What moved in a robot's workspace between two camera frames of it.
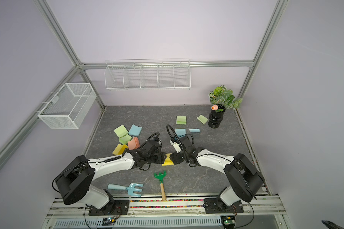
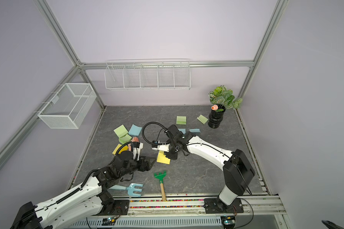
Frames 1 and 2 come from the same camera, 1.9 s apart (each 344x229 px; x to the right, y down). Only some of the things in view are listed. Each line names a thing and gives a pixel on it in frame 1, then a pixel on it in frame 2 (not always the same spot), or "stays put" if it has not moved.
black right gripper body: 178,157 → 172,153
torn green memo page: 202,119 stays put
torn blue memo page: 195,130 stays put
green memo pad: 181,120 stays put
